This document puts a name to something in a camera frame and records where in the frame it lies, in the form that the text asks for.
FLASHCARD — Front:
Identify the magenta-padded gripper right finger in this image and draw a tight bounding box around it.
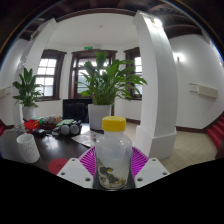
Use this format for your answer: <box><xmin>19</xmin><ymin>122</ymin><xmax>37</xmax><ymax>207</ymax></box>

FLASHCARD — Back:
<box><xmin>130</xmin><ymin>146</ymin><xmax>170</xmax><ymax>190</ymax></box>

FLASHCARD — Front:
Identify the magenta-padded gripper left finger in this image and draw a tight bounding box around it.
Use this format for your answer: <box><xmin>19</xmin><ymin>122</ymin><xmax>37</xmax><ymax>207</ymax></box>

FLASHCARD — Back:
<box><xmin>56</xmin><ymin>146</ymin><xmax>98</xmax><ymax>190</ymax></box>

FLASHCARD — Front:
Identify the clear bottle with yellow cap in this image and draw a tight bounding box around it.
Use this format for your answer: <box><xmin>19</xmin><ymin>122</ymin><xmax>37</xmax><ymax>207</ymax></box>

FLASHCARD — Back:
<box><xmin>94</xmin><ymin>115</ymin><xmax>134</xmax><ymax>191</ymax></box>

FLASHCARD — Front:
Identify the flat round red coaster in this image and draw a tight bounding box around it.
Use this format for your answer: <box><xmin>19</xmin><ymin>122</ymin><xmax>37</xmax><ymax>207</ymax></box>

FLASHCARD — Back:
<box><xmin>48</xmin><ymin>157</ymin><xmax>70</xmax><ymax>176</ymax></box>

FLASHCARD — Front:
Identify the printed paper sheet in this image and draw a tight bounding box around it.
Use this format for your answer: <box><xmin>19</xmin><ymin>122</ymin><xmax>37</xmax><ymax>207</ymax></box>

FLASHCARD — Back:
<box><xmin>71</xmin><ymin>129</ymin><xmax>104</xmax><ymax>148</ymax></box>

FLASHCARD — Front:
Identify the white speckled cup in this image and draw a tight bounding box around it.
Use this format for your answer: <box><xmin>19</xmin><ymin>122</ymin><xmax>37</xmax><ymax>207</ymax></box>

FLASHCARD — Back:
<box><xmin>16</xmin><ymin>133</ymin><xmax>41</xmax><ymax>164</ymax></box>

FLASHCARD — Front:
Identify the black handheld device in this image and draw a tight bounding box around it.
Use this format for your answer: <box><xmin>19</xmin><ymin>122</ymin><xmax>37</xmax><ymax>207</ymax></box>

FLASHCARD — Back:
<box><xmin>32</xmin><ymin>128</ymin><xmax>48</xmax><ymax>138</ymax></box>

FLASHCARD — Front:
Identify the large plant in white pot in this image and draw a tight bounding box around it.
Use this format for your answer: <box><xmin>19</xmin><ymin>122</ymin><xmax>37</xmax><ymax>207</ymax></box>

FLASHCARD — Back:
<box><xmin>75</xmin><ymin>50</ymin><xmax>148</xmax><ymax>132</ymax></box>

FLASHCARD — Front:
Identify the black chair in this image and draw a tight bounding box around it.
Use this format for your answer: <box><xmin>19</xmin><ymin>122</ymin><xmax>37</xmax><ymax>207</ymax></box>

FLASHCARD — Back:
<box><xmin>62</xmin><ymin>98</ymin><xmax>93</xmax><ymax>124</ymax></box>

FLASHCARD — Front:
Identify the red box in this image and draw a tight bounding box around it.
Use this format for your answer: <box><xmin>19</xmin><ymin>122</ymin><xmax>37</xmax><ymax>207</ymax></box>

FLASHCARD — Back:
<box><xmin>23</xmin><ymin>118</ymin><xmax>41</xmax><ymax>131</ymax></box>

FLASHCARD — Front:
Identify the small plant in white pot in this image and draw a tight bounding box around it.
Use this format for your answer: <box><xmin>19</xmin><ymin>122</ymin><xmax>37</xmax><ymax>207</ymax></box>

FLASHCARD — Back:
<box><xmin>12</xmin><ymin>67</ymin><xmax>44</xmax><ymax>122</ymax></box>

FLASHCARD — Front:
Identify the red carpeted staircase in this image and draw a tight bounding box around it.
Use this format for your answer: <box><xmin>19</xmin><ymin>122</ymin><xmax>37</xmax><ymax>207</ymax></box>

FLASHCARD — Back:
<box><xmin>206</xmin><ymin>113</ymin><xmax>224</xmax><ymax>151</ymax></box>

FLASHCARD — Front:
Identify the dark framed window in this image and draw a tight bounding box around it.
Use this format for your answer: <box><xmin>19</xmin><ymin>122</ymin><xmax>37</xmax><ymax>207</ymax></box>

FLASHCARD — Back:
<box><xmin>123</xmin><ymin>47</ymin><xmax>143</xmax><ymax>100</ymax></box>
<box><xmin>34</xmin><ymin>49</ymin><xmax>67</xmax><ymax>101</ymax></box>

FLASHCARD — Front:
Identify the dark framed glass door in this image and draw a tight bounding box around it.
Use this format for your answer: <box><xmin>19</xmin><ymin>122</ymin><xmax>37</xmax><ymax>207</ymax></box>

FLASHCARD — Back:
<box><xmin>68</xmin><ymin>49</ymin><xmax>118</xmax><ymax>100</ymax></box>

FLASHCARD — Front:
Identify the wall lamp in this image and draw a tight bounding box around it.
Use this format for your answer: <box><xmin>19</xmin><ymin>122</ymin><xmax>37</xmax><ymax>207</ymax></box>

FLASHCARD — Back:
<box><xmin>173</xmin><ymin>51</ymin><xmax>186</xmax><ymax>64</ymax></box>

